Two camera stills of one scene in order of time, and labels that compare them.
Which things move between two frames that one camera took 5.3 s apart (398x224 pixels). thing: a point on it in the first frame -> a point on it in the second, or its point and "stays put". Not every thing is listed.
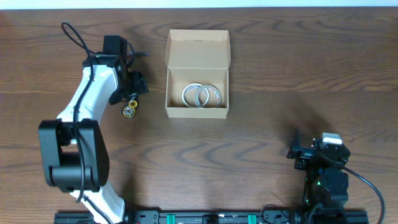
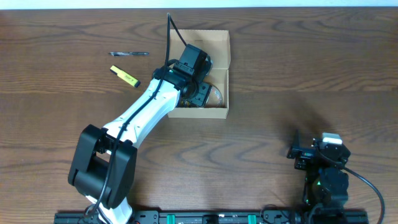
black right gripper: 303,155 stays put
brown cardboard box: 199,56 stays put
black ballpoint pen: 137,53 stays put
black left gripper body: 134,81 -> 201,89
